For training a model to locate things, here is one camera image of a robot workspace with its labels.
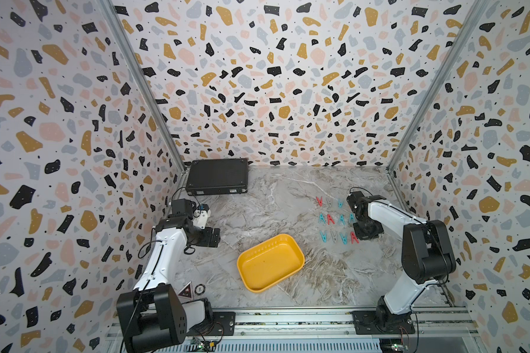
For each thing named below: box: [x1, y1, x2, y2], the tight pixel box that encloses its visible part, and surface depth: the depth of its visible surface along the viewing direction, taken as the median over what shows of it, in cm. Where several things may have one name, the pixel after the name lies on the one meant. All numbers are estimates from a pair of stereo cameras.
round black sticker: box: [194, 283, 207, 296], surface depth 83 cm
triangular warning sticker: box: [176, 280, 193, 299], surface depth 82 cm
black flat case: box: [185, 158, 249, 197], surface depth 120 cm
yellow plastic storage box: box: [237, 233, 306, 294], surface depth 89 cm
